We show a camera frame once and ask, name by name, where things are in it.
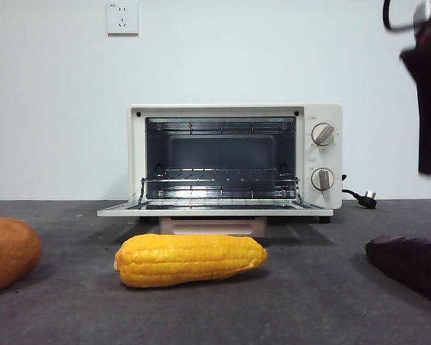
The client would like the yellow corn cob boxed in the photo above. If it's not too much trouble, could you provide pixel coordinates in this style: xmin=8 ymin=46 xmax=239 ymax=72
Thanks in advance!
xmin=113 ymin=233 xmax=269 ymax=288

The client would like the brown potato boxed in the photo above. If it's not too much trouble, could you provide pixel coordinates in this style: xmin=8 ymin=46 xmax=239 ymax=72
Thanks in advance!
xmin=0 ymin=217 xmax=44 ymax=295

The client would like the white Toshiba toaster oven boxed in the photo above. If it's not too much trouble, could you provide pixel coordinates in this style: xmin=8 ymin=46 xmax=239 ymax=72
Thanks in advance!
xmin=129 ymin=103 xmax=344 ymax=224

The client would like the purple eggplant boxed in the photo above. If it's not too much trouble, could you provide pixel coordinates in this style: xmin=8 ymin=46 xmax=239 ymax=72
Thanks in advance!
xmin=365 ymin=236 xmax=431 ymax=306

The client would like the beige round oven knob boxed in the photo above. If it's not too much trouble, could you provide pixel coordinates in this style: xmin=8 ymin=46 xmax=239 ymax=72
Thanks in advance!
xmin=311 ymin=122 xmax=337 ymax=147
xmin=311 ymin=167 xmax=336 ymax=191

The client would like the metal wire oven rack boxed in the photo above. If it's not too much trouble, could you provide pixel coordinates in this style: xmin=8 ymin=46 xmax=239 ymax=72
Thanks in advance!
xmin=140 ymin=167 xmax=302 ymax=202

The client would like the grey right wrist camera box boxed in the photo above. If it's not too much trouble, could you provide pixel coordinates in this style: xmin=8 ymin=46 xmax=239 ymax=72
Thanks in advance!
xmin=414 ymin=0 xmax=431 ymax=23

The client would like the glass oven door with handle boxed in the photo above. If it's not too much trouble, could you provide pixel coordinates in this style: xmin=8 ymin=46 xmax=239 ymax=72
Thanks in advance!
xmin=96 ymin=199 xmax=335 ymax=238

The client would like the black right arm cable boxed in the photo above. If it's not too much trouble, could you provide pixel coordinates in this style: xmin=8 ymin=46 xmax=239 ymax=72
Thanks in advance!
xmin=382 ymin=0 xmax=428 ymax=34

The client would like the white wall socket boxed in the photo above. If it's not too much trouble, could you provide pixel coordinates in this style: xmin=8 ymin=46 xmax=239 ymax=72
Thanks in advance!
xmin=106 ymin=1 xmax=140 ymax=36

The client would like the black power cable with plug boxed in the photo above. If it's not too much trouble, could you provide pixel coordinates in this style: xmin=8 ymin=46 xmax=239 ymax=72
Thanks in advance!
xmin=341 ymin=173 xmax=379 ymax=209

